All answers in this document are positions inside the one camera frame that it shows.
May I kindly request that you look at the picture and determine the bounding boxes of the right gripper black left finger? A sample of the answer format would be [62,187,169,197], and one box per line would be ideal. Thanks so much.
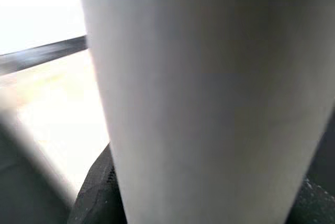
[69,142,129,224]

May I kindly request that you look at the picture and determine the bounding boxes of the black table cloth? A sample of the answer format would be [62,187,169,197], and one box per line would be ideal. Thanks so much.
[0,35,335,224]

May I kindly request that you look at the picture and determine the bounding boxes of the white plastic table leg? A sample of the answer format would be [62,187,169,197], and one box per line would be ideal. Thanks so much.
[74,0,335,224]

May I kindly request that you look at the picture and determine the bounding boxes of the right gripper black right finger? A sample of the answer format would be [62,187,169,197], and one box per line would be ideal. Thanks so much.
[285,176,335,224]

